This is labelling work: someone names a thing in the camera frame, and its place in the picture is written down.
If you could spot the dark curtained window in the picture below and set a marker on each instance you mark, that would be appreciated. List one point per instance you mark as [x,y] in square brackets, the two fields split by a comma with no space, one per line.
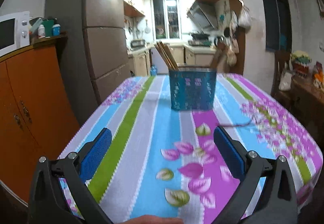
[274,11]

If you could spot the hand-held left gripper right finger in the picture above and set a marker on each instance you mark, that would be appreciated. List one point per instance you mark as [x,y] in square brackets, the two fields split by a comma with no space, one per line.
[227,154]

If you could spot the silver countertop cooker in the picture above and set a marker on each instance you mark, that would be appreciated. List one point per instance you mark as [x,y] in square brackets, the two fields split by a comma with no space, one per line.
[138,43]

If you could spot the grey refrigerator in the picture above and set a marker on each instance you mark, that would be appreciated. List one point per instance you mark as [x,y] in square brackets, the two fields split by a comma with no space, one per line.
[101,36]

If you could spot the cream base kitchen cabinets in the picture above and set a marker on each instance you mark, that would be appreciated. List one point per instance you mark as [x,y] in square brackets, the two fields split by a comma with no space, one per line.
[141,62]

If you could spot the white microwave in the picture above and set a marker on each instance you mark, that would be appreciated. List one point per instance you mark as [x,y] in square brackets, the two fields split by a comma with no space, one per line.
[11,31]

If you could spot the floral striped tablecloth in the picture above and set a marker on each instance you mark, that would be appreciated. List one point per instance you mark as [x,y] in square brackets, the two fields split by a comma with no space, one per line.
[157,138]

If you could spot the set of wooden chopsticks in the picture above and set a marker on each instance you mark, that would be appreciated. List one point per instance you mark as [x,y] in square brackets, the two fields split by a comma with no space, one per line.
[167,59]

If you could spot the dark wooden chair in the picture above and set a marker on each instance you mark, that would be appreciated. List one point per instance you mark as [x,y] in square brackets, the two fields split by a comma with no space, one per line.
[278,62]

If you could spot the white sack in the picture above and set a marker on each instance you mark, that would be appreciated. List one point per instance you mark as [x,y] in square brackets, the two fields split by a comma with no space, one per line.
[285,81]

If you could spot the steel range hood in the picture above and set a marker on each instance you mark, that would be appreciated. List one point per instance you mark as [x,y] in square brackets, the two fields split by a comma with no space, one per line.
[202,15]

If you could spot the green box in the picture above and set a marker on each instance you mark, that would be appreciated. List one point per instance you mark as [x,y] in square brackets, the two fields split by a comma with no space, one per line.
[48,27]

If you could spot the person's left hand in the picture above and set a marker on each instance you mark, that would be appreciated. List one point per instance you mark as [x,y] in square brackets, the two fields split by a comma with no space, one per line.
[151,220]

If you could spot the blue water bottle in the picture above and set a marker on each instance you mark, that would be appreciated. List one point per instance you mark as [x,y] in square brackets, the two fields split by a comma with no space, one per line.
[154,71]

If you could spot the glossy wooden side table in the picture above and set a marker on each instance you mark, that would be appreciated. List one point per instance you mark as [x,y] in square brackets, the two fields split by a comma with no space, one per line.
[308,97]

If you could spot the hanging cloth bags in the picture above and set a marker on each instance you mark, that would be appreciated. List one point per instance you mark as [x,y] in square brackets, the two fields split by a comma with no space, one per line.
[232,52]

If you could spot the hanging white plastic bag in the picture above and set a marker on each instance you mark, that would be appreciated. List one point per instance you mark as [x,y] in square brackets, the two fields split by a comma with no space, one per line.
[245,17]

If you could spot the blue perforated utensil holder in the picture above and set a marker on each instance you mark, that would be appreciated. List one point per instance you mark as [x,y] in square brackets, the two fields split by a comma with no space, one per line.
[192,92]

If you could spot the barred kitchen window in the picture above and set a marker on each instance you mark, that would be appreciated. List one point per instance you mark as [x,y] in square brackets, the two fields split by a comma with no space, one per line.
[165,17]

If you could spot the black wok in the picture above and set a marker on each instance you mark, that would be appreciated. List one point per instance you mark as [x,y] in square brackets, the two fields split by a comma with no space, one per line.
[200,36]

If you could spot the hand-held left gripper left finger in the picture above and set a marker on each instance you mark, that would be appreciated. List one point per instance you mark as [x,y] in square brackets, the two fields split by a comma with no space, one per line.
[97,154]

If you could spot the orange wooden cabinet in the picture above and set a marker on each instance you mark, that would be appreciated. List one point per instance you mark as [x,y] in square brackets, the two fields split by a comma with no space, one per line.
[33,100]

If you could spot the white pill bottle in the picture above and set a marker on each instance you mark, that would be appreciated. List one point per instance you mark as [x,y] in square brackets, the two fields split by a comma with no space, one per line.
[41,31]

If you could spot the flower basket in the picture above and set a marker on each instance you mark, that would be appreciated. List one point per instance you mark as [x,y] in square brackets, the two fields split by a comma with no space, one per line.
[301,62]

